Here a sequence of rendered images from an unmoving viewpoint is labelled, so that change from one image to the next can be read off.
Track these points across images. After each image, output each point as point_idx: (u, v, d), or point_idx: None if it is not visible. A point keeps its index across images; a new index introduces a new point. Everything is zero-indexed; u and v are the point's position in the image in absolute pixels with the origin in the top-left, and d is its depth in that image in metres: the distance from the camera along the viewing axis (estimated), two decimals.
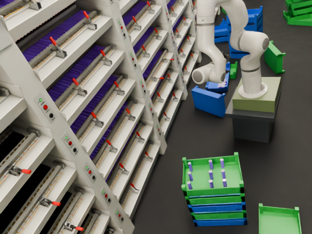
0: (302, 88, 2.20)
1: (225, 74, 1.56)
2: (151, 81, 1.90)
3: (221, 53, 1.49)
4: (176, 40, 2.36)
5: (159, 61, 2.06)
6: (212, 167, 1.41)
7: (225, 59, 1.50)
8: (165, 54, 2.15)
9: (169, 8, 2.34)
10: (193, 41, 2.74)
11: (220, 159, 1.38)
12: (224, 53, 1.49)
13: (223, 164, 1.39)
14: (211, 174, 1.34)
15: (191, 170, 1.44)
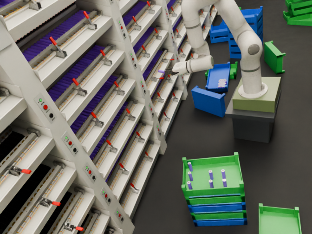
0: (302, 88, 2.20)
1: (170, 74, 1.75)
2: (151, 81, 1.90)
3: None
4: (176, 40, 2.36)
5: (159, 61, 2.06)
6: (160, 70, 1.78)
7: None
8: (165, 54, 2.15)
9: (169, 8, 2.34)
10: None
11: (145, 80, 1.90)
12: None
13: None
14: (211, 174, 1.34)
15: (191, 170, 1.44)
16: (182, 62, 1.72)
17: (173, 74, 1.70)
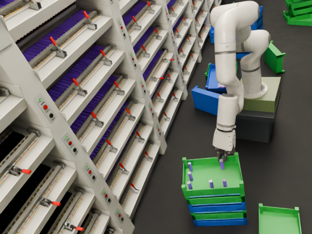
0: (302, 88, 2.20)
1: (217, 153, 1.27)
2: (151, 81, 1.90)
3: (235, 151, 1.22)
4: (176, 40, 2.36)
5: (159, 61, 2.06)
6: None
7: (226, 151, 1.23)
8: (165, 54, 2.15)
9: (169, 8, 2.34)
10: (193, 41, 2.74)
11: (145, 80, 1.90)
12: (232, 152, 1.22)
13: None
14: None
15: (191, 170, 1.44)
16: None
17: None
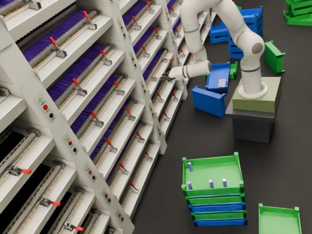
0: (302, 88, 2.20)
1: (166, 80, 1.70)
2: (151, 81, 1.90)
3: None
4: (176, 40, 2.36)
5: (159, 61, 2.06)
6: None
7: None
8: (165, 54, 2.15)
9: (169, 8, 2.34)
10: None
11: (145, 80, 1.90)
12: None
13: None
14: None
15: (191, 170, 1.44)
16: (178, 67, 1.68)
17: (170, 80, 1.65)
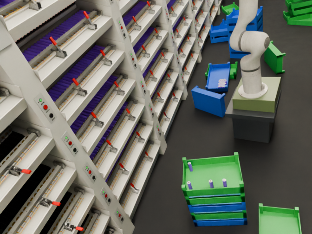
0: (302, 88, 2.20)
1: None
2: (148, 80, 1.90)
3: None
4: (176, 40, 2.36)
5: (157, 61, 2.06)
6: None
7: None
8: (162, 53, 2.15)
9: (169, 8, 2.34)
10: (193, 41, 2.74)
11: None
12: None
13: None
14: None
15: (191, 170, 1.44)
16: None
17: None
